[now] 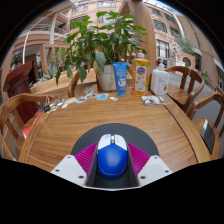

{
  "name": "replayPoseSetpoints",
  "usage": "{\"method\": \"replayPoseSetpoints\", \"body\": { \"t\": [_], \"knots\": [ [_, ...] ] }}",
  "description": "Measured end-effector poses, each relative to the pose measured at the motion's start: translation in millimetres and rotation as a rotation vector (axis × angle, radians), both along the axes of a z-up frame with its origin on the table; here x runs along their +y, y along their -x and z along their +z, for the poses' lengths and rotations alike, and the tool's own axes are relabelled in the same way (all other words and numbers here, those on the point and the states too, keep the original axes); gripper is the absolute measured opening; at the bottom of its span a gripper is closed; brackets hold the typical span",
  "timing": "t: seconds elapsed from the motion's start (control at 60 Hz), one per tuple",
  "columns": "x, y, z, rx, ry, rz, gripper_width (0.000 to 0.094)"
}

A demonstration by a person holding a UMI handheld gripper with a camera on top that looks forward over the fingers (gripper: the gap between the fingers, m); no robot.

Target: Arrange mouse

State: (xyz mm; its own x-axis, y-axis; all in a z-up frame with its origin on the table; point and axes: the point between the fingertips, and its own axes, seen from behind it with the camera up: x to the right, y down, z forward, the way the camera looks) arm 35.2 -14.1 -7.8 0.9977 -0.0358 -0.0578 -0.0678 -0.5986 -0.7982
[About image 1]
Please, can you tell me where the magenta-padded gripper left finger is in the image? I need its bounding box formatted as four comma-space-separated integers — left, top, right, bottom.
50, 142, 99, 188

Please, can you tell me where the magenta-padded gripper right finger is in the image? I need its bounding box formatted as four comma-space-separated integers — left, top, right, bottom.
126, 142, 174, 188

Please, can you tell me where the blue and white computer mouse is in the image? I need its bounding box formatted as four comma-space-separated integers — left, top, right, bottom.
96, 133, 129, 180

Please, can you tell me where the round dark grey mouse pad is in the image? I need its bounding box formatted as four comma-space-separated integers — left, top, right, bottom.
70, 123, 160, 190

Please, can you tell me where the dark grey notebook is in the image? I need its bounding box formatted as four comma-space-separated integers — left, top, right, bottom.
199, 119, 217, 155

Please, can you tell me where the white crumpled wrapper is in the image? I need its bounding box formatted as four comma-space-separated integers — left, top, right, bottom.
141, 95, 166, 106

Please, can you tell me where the wooden armchair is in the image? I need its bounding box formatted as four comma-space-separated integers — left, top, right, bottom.
186, 91, 224, 161
163, 65, 206, 114
67, 68, 101, 98
0, 93, 59, 161

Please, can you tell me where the white pump bottle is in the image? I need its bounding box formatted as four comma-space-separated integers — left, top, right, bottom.
149, 62, 171, 97

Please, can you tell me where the yellow dish soap bottle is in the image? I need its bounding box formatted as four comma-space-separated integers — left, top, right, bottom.
131, 49, 151, 98

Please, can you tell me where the blue squeeze tube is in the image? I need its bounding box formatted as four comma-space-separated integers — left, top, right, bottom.
112, 61, 129, 98

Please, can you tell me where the spiky green agave plant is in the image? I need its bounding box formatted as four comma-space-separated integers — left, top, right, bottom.
38, 63, 60, 83

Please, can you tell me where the dark red wooden lectern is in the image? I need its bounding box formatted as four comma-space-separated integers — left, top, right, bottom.
3, 60, 39, 114

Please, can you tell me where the yellow flowering potted plant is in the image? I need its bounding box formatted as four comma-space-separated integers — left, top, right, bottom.
200, 69, 210, 84

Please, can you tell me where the dark bust statue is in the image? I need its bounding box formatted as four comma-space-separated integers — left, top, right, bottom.
9, 49, 24, 72

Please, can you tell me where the white stone statue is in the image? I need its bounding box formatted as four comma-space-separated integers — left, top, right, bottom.
171, 41, 183, 62

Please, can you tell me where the green potted plant white pot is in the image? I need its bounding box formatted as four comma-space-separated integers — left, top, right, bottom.
54, 10, 148, 92

